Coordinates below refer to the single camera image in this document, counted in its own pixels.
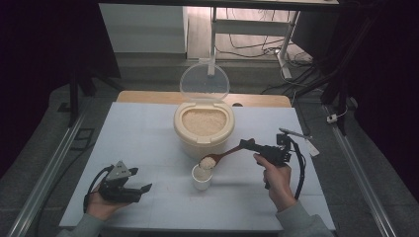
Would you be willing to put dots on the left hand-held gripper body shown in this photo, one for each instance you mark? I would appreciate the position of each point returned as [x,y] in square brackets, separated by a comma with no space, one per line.
[117,191]

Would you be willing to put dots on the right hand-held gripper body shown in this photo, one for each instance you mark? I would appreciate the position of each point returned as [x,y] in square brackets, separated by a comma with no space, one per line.
[275,154]

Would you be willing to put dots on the wooden spoon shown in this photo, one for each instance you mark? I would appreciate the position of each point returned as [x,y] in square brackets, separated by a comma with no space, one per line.
[227,154]

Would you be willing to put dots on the cream rice container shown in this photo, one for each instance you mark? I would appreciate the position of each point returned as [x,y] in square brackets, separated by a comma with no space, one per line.
[204,143]

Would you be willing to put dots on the scoop of white rice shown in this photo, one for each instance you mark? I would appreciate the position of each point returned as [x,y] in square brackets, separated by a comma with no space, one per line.
[207,163]

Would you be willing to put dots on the white rice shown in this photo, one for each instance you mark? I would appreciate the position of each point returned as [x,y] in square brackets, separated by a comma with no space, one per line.
[204,122]

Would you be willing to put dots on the white cup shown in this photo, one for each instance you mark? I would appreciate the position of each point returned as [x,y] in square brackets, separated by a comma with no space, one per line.
[201,182]

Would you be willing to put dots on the person's left hand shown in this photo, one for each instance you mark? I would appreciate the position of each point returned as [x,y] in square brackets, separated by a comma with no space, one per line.
[102,209]

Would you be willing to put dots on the person's right hand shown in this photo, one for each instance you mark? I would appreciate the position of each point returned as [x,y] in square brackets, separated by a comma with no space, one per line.
[280,184]

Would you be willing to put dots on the white table sheet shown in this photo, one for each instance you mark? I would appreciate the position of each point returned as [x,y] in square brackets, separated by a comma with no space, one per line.
[148,148]

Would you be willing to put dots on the white paper tag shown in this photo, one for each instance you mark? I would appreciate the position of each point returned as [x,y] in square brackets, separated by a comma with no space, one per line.
[312,148]

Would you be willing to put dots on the small white device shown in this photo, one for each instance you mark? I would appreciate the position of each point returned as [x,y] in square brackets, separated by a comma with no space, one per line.
[332,118]

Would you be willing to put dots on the clear plastic container lid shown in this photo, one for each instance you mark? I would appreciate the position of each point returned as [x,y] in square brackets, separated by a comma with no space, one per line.
[204,82]

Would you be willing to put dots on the wooden table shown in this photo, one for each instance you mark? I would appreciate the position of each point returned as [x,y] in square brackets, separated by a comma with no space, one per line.
[148,97]

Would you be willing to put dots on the black stand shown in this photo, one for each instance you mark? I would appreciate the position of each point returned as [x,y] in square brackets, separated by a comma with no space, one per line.
[342,65]
[74,98]

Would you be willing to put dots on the white cabinet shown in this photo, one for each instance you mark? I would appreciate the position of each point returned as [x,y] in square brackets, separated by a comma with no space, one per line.
[145,29]

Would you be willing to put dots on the metal floor rail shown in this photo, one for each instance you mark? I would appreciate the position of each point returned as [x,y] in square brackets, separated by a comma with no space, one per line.
[46,177]
[359,177]

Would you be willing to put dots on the white desk frame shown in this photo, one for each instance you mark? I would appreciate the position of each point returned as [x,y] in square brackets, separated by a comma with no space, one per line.
[250,28]

